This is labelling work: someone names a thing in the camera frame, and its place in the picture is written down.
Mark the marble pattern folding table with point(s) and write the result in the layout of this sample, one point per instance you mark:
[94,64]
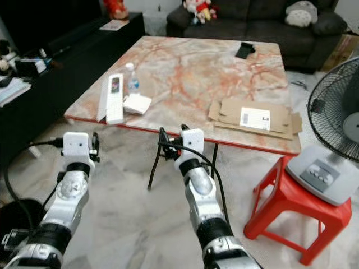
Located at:
[202,73]

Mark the black television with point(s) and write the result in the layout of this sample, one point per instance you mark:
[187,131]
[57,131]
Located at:
[45,22]

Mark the flattened brown cardboard box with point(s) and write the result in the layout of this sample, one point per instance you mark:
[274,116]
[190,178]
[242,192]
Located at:
[227,112]

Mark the black rubbish bin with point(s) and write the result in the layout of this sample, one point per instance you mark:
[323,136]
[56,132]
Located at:
[14,213]

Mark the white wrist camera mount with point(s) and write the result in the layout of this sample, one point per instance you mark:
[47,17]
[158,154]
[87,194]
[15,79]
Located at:
[77,144]
[190,143]

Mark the clear plastic water bottle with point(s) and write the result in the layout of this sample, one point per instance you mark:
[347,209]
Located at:
[132,81]

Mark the white and red booklet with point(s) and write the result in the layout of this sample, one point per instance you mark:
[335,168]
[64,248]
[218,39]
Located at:
[114,25]

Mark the clear plastic trash piece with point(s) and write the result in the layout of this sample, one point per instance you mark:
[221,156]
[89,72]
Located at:
[15,242]

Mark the grey round plush toy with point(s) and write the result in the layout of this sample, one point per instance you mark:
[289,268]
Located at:
[302,14]

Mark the doll plush in red clothes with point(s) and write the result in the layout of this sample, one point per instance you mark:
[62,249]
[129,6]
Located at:
[199,10]

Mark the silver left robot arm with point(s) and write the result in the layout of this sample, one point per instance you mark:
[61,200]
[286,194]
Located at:
[70,193]

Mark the brown cardboard carton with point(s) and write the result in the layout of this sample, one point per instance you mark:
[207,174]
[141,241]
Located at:
[342,53]

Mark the black low cabinet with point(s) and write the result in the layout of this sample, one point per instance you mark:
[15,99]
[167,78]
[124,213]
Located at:
[73,73]

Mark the dark grey sofa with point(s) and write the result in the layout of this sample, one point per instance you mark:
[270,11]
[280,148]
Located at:
[252,25]

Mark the red plush toy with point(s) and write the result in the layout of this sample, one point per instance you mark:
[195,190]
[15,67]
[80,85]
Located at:
[115,8]

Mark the stack of white papers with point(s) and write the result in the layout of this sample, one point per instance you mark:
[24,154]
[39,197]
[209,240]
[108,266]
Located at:
[12,92]

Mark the black electronic device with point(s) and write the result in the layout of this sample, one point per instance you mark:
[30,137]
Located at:
[29,66]

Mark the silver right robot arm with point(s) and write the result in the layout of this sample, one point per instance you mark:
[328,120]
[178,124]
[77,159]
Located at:
[199,188]

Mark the tall white product box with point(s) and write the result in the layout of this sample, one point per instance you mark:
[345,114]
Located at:
[115,103]

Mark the grey fan with black grille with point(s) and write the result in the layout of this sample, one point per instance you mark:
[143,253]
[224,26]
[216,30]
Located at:
[322,168]

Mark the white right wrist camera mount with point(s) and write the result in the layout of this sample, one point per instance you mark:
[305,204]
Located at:
[190,143]

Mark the black wallet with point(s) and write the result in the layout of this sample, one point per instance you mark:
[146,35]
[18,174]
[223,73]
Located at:
[245,50]

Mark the red plastic stool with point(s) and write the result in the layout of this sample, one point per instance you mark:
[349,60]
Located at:
[297,204]

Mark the small flat white box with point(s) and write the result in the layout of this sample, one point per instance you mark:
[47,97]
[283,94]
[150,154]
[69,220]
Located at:
[137,104]

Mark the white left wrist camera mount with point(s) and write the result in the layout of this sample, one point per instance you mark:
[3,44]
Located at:
[77,144]

